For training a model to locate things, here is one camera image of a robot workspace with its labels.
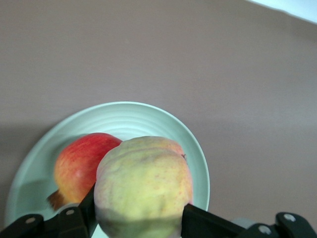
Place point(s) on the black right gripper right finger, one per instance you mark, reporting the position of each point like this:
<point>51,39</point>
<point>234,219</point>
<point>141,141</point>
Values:
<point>213,223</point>

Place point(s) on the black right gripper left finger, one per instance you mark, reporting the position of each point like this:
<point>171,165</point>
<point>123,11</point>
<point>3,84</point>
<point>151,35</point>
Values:
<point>71,220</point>

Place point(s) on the green plate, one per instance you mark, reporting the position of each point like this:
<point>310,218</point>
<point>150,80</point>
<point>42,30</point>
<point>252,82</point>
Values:
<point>153,121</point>

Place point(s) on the brown table cloth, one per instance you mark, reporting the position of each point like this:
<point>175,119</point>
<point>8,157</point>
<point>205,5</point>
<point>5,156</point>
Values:
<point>148,49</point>

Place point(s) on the red apple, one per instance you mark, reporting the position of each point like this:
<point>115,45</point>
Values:
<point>79,163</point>

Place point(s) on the yellow-green peach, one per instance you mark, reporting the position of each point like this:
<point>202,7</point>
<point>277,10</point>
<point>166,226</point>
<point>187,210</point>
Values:
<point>143,188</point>

